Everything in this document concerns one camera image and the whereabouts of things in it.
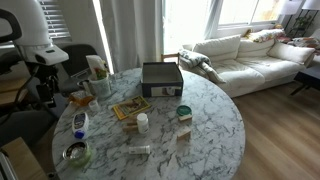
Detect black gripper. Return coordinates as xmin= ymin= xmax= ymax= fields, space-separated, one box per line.
xmin=34 ymin=74 xmax=61 ymax=108

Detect white container with blue lid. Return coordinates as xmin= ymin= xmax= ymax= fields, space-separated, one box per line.
xmin=72 ymin=111 xmax=90 ymax=140

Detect orange snack bag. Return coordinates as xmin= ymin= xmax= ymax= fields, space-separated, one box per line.
xmin=68 ymin=90 xmax=94 ymax=107

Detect wooden desk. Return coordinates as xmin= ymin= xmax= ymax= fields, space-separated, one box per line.
xmin=0 ymin=78 xmax=31 ymax=108

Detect black office chair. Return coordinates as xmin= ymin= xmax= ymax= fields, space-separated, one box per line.
xmin=58 ymin=44 xmax=101 ymax=94

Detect small white cup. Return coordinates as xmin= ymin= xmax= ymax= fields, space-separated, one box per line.
xmin=88 ymin=99 xmax=101 ymax=112

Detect white window blinds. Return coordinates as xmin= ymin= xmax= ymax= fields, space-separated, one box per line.
xmin=38 ymin=0 xmax=73 ymax=41

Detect yellow picture book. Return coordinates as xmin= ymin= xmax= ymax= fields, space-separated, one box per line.
xmin=111 ymin=95 xmax=152 ymax=121

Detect long wooden block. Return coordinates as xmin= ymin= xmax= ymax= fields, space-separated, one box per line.
xmin=126 ymin=114 xmax=138 ymax=125
xmin=121 ymin=123 xmax=139 ymax=133

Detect white pill bottle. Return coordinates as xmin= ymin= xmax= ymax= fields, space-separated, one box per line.
xmin=136 ymin=112 xmax=150 ymax=135

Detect grey curtain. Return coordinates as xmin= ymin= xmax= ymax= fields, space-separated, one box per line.
xmin=99 ymin=0 xmax=164 ymax=74

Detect dark blue cardboard box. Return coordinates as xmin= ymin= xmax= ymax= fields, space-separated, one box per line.
xmin=141 ymin=61 xmax=185 ymax=98

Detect wooden chair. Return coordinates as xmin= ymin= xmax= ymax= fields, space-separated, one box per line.
xmin=161 ymin=52 xmax=181 ymax=66

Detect small wooden block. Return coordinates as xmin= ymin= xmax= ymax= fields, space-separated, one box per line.
xmin=178 ymin=113 xmax=194 ymax=122

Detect large wooden block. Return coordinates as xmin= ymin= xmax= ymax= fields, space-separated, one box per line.
xmin=176 ymin=126 xmax=193 ymax=141

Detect grey white blanket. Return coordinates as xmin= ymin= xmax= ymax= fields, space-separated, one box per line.
xmin=178 ymin=49 xmax=227 ymax=84

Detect white sofa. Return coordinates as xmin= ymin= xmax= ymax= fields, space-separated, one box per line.
xmin=182 ymin=29 xmax=316 ymax=99

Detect floral cushion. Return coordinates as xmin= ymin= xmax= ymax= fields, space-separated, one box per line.
xmin=248 ymin=28 xmax=286 ymax=43

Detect white floor lamp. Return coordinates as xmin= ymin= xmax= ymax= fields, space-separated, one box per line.
xmin=278 ymin=0 xmax=304 ymax=34

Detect patterned cushion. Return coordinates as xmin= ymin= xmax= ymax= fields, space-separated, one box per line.
xmin=288 ymin=36 xmax=320 ymax=52

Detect black coffee table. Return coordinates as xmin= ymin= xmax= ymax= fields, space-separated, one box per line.
xmin=289 ymin=64 xmax=320 ymax=97

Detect black plant stand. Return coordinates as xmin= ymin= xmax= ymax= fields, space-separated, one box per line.
xmin=288 ymin=9 xmax=318 ymax=38

